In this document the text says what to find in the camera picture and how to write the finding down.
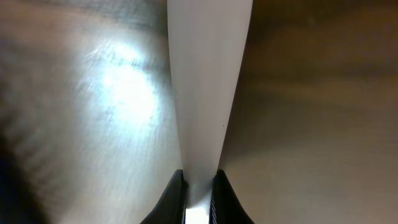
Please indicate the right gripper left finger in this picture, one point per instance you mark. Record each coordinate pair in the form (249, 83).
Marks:
(170, 208)

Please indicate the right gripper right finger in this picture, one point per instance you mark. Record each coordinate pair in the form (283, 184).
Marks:
(225, 207)

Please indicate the white fork tines down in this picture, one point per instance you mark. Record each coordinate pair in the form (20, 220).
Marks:
(206, 46)

